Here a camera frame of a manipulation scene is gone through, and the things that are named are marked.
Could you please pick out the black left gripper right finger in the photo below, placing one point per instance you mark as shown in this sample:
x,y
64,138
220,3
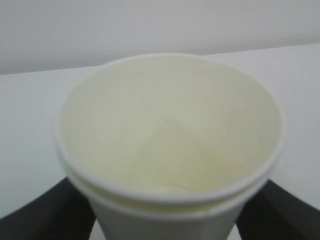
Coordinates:
x,y
275,214

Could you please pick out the white paper cup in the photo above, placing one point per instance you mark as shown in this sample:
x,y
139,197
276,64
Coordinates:
x,y
168,146

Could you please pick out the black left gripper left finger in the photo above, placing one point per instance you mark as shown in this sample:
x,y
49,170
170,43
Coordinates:
x,y
61,213

